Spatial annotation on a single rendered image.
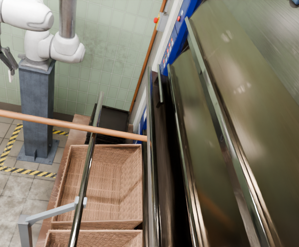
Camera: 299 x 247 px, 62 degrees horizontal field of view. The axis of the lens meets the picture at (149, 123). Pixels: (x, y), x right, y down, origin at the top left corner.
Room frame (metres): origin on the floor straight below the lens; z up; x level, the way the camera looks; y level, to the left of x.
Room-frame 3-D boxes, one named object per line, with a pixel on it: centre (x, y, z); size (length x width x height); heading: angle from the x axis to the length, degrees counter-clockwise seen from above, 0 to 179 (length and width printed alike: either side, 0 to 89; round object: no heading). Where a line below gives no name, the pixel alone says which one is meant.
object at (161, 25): (1.83, 0.19, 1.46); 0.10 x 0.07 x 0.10; 16
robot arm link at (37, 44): (1.44, 0.91, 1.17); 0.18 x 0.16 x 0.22; 104
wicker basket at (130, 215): (0.87, 0.14, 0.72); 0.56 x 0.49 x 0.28; 17
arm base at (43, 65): (1.43, 0.94, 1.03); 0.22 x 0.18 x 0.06; 106
